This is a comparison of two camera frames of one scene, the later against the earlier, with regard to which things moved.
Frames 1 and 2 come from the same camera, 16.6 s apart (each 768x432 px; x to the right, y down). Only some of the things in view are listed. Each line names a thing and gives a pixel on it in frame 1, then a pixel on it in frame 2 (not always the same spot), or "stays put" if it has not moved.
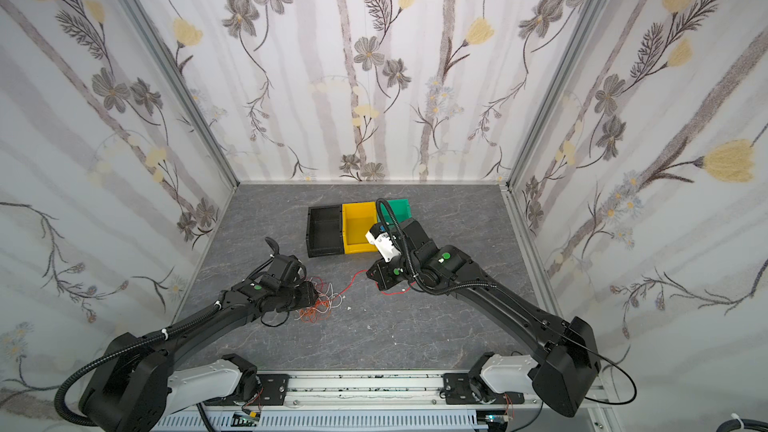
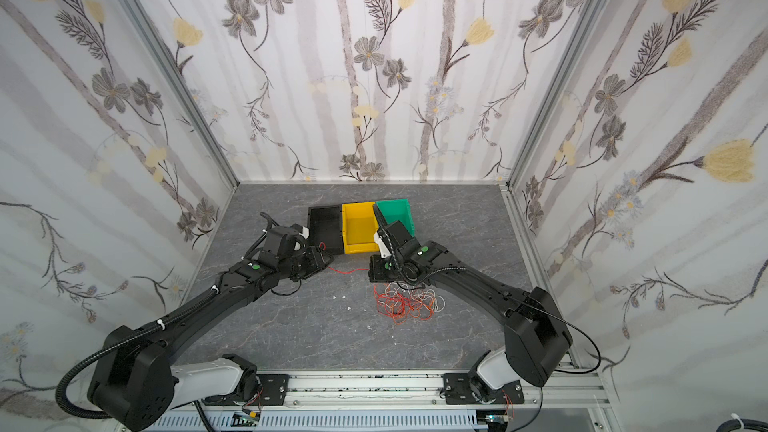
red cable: (377, 286) → (345, 272)
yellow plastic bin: (357, 219) stays put
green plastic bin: (400, 208) stays put
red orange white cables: (326, 300) → (402, 303)
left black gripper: (305, 294) → (318, 260)
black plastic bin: (324, 236) stays put
